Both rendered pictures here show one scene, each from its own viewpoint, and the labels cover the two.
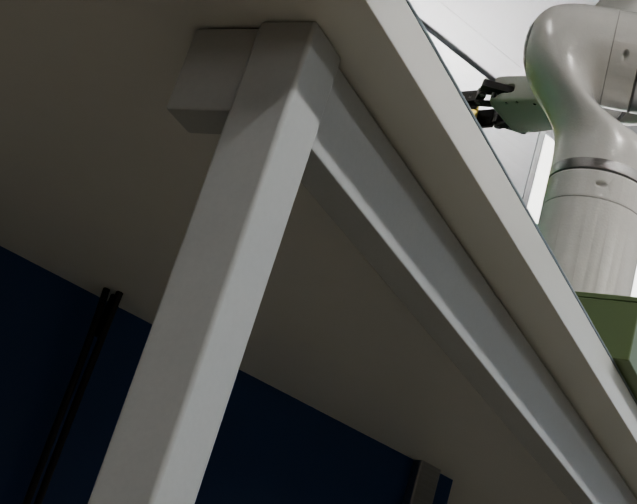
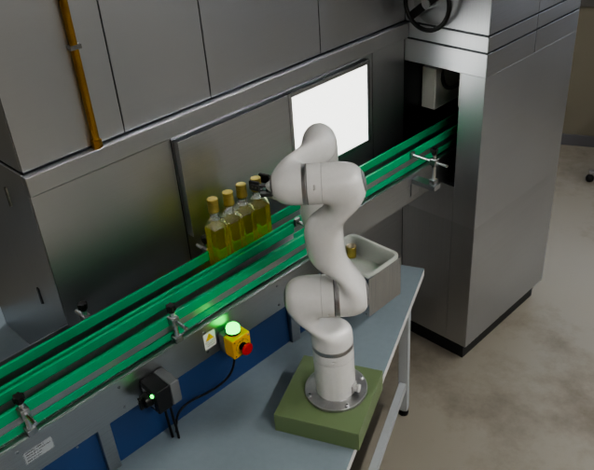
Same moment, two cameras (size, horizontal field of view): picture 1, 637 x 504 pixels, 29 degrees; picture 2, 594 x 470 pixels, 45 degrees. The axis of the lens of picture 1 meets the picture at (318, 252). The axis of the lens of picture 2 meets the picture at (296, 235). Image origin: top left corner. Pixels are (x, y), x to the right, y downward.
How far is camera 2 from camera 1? 2.08 m
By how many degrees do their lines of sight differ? 54
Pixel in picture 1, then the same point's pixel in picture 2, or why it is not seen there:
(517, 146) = (280, 120)
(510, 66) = (262, 87)
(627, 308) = (354, 436)
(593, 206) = (333, 370)
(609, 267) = (344, 384)
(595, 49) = (315, 315)
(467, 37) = (236, 101)
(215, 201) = not seen: outside the picture
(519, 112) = not seen: hidden behind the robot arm
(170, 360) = not seen: outside the picture
